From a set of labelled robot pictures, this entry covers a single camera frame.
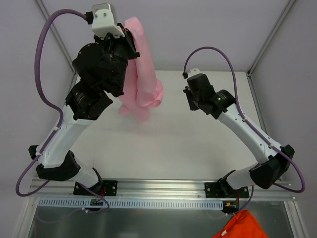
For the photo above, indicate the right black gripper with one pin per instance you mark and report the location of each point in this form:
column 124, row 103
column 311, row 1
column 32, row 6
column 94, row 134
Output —
column 189, row 98

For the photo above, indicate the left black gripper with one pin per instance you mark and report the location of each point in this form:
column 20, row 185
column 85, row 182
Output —
column 130, row 43

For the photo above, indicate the pink t shirt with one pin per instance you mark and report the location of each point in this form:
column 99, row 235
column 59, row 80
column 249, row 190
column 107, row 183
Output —
column 142, row 89

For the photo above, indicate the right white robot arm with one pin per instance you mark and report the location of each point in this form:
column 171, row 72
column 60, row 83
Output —
column 221, row 105

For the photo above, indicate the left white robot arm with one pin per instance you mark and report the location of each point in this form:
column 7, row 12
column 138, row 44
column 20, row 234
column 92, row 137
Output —
column 83, row 106

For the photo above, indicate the orange t shirt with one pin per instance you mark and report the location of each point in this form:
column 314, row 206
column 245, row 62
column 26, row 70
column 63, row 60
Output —
column 242, row 225

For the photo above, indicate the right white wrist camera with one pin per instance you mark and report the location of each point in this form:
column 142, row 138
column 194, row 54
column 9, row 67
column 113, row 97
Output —
column 193, row 72

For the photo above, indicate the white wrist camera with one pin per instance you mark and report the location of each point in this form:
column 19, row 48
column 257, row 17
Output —
column 104, row 21
column 193, row 72

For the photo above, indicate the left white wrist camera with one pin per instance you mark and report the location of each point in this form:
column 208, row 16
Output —
column 104, row 21

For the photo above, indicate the left aluminium frame post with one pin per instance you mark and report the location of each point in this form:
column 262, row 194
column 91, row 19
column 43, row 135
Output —
column 57, row 38

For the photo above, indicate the aluminium frame post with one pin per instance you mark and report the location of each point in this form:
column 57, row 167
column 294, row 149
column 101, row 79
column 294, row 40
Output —
column 272, row 34
column 57, row 38

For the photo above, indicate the right aluminium frame post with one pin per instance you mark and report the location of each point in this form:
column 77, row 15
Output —
column 272, row 34

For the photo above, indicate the slotted cable duct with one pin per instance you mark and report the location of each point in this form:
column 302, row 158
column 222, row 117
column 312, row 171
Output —
column 131, row 203

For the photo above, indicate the aluminium mounting rail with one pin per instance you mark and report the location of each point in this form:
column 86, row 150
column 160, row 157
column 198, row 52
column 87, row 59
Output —
column 162, row 189

